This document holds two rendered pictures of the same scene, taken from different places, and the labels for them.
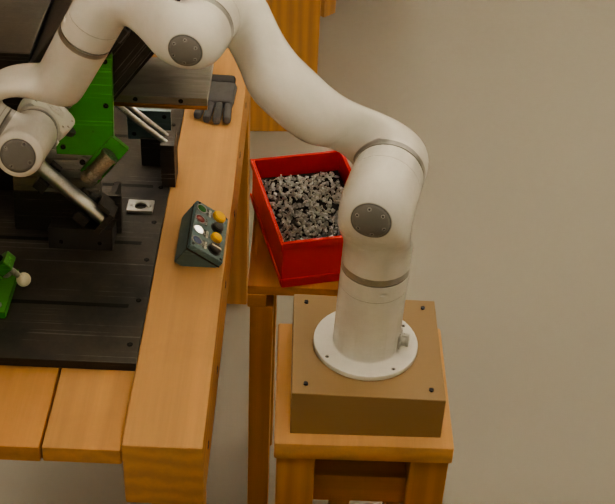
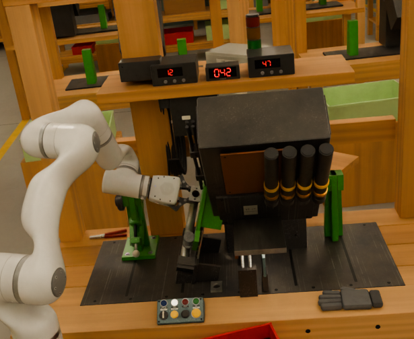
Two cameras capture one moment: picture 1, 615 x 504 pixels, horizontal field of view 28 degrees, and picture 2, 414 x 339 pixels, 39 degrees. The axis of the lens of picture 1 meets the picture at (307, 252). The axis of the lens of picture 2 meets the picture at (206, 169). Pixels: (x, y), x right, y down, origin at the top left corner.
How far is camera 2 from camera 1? 264 cm
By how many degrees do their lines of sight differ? 79
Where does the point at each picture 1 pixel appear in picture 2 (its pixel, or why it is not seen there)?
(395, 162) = (1, 261)
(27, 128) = (112, 173)
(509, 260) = not seen: outside the picture
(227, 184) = (247, 319)
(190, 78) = (258, 242)
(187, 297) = (130, 316)
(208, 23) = (25, 132)
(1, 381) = (84, 271)
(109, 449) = not seen: hidden behind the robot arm
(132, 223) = (200, 286)
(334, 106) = (25, 214)
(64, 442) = not seen: hidden behind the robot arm
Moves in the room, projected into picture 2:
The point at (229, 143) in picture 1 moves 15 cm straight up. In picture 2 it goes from (297, 314) to (295, 275)
